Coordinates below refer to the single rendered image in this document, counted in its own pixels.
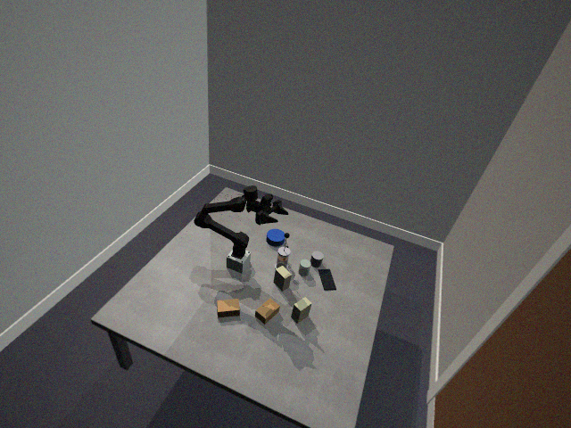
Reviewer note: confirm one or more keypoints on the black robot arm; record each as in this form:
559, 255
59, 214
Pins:
240, 240

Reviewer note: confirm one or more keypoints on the blue flat cylinder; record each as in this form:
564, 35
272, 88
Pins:
275, 237

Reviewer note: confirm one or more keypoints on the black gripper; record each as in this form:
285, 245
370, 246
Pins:
262, 216

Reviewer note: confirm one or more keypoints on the brown rectangular block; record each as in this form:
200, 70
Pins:
267, 310
228, 308

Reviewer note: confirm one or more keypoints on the black flat rectangular mat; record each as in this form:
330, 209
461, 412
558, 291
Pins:
327, 279

